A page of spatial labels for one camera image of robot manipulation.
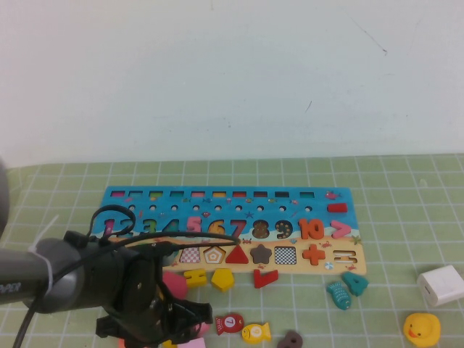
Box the red wooden fish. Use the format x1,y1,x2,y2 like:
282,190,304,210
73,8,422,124
215,312,246,336

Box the yellow wooden fish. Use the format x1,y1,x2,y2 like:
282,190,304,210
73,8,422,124
241,322,273,345

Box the yellow pentagon piece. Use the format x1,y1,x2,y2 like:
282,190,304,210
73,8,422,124
211,267,234,292

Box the pink square block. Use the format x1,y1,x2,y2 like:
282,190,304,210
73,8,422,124
161,270,189,300

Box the brown number eight piece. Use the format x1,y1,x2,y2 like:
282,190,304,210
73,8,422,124
277,329,304,348

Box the blue wooden puzzle board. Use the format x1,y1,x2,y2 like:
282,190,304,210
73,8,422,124
82,186,368,275

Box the orange plus sign piece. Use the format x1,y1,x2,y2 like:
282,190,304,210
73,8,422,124
302,244,327,266

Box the orange number ten piece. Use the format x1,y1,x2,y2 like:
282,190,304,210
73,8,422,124
298,217,326,241

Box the pink greater-than sign piece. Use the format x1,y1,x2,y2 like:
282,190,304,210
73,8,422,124
331,220,352,241

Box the red number seven piece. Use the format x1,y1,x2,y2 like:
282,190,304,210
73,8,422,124
253,268,280,289

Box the pink number five piece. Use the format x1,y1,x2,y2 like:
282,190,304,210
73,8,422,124
185,216,204,236

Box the teal number four piece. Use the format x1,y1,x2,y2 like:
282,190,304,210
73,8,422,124
341,270,370,297

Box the yellow equals sign piece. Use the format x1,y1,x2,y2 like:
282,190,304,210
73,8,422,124
183,268,209,289

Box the white zip tie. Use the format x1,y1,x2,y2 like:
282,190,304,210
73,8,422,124
30,215,61,295

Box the teal wooden fish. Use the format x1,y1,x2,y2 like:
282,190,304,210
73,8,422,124
326,281,352,311

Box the brown star piece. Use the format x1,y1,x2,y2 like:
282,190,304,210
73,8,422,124
249,244,274,265

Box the black cable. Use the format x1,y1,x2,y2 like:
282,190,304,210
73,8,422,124
10,204,242,348

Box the yellow rubber duck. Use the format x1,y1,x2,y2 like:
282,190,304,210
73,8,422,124
402,312,442,348

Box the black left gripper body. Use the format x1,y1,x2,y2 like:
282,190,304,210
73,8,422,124
95,299,215,346

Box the green checked tablecloth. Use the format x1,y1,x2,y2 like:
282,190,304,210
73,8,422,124
0,154,464,348

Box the red triangle piece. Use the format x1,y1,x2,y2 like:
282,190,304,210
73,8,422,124
225,244,251,265

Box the white charger block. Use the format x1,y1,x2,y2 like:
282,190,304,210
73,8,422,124
415,264,464,307

